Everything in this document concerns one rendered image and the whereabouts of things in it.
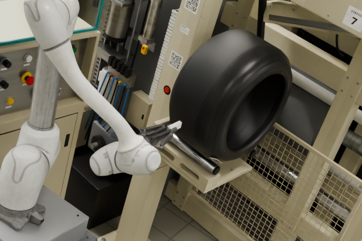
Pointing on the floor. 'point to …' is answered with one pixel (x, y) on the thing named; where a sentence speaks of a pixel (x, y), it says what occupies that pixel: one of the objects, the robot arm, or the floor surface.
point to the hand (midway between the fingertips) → (174, 127)
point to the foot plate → (108, 236)
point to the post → (200, 21)
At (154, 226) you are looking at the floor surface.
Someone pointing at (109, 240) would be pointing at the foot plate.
